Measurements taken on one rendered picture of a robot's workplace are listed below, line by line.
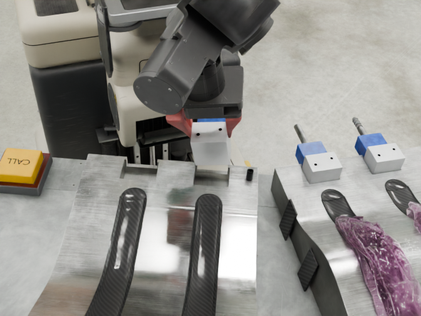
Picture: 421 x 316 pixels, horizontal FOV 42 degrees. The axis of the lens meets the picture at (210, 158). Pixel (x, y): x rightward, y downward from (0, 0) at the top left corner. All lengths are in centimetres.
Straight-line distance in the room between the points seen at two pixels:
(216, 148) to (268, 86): 169
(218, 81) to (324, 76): 190
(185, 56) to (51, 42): 78
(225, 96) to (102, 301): 29
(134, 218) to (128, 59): 38
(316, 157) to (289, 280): 20
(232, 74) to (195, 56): 14
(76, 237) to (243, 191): 24
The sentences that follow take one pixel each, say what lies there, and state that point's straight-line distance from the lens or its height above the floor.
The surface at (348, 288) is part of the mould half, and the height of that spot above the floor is 89.
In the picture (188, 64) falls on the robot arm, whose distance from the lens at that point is 56.
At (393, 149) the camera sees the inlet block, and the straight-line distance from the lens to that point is 93.
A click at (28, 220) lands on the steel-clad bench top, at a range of 90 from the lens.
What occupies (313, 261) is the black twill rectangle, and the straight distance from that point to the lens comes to 78.
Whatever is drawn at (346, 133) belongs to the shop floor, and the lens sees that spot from 228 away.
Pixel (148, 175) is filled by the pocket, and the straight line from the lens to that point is 85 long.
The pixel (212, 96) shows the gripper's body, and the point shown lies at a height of 107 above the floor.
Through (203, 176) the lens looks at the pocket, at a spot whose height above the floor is 87.
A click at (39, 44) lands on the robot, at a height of 76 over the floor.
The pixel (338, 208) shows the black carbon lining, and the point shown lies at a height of 85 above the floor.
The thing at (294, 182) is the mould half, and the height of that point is 85.
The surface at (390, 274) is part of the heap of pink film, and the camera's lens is 72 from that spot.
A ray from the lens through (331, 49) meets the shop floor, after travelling 273.
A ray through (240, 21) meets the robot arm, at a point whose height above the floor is 120.
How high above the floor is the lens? 149
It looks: 46 degrees down
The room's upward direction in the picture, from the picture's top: 4 degrees clockwise
